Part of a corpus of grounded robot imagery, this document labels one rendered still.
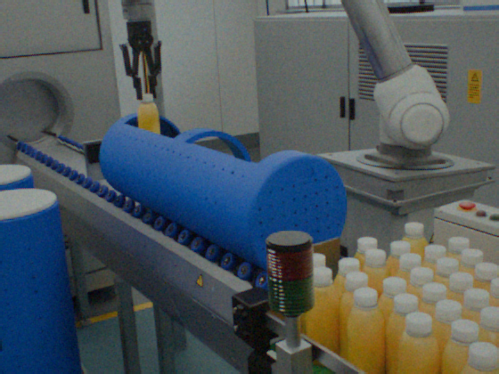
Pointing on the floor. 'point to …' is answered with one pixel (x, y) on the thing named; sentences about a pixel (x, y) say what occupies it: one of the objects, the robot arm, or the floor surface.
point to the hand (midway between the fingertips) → (145, 88)
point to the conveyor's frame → (262, 362)
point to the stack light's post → (293, 358)
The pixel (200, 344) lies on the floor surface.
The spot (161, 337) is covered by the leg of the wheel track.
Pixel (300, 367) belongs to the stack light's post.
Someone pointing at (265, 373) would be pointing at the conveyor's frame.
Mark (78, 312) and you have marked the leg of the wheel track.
